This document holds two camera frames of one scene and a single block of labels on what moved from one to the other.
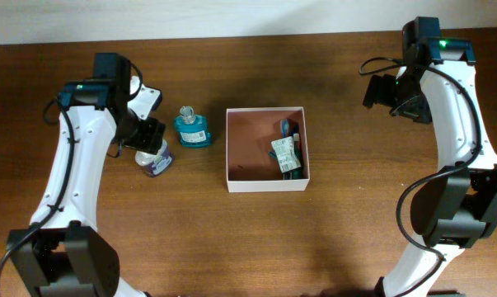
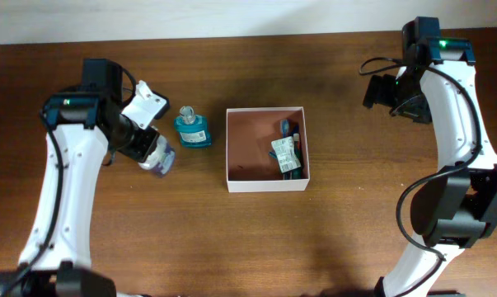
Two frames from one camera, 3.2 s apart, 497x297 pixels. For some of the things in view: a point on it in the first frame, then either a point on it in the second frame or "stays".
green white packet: (285, 150) stays
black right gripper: (380, 91) stays
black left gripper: (152, 138) to (143, 148)
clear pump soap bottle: (157, 164) stays
